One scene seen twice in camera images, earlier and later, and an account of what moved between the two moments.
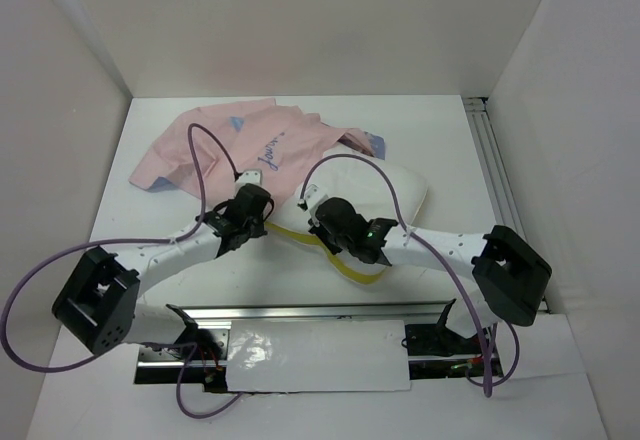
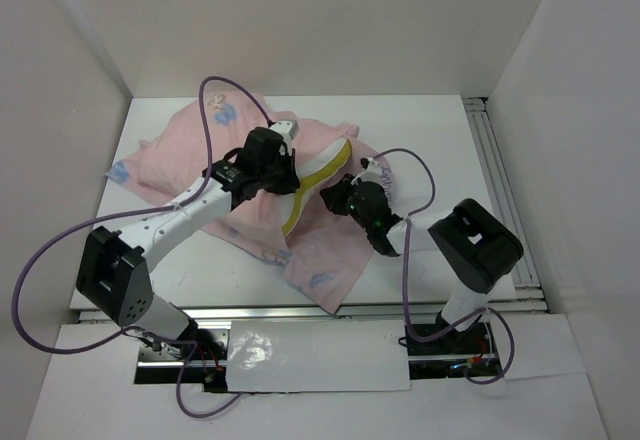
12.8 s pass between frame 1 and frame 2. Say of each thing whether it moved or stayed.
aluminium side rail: stayed
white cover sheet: stayed
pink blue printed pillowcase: moved
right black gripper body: moved
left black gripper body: moved
